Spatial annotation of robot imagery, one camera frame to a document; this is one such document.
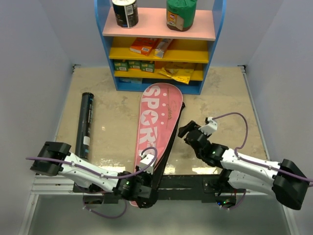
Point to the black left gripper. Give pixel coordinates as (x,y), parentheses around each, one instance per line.
(150,176)

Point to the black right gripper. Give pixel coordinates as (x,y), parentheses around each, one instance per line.
(191,126)

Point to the pink sport racket bag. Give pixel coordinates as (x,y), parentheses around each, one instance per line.
(159,113)

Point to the black shuttlecock tube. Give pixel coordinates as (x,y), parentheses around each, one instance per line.
(84,126)

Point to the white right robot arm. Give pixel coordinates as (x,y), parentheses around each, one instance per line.
(282,180)

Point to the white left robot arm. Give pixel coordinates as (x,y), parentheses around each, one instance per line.
(55,159)

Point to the teal tissue pack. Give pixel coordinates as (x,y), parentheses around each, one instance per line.
(131,80)

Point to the yellow snack bag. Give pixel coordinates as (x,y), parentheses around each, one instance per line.
(181,75)

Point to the green box right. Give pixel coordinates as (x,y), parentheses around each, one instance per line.
(147,66)

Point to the green box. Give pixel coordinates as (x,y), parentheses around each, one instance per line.
(134,64)
(120,65)
(147,66)

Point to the brown snack packet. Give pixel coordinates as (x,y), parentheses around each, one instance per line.
(162,47)

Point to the green box middle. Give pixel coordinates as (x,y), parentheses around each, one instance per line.
(134,64)

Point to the blue shelf unit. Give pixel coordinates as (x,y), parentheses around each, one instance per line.
(191,49)

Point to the green box left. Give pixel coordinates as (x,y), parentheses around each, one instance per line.
(120,65)

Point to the orange box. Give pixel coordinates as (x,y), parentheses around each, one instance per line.
(143,46)

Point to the green wrapped jar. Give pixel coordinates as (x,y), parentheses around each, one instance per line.
(180,14)

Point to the black white can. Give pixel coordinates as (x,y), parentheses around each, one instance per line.
(126,13)

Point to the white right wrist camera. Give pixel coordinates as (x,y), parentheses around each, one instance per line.
(210,126)

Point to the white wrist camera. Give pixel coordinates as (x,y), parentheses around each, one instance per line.
(210,126)
(147,163)

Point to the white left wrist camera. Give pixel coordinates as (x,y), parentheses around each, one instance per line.
(147,163)

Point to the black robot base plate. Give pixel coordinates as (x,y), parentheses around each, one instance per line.
(202,188)

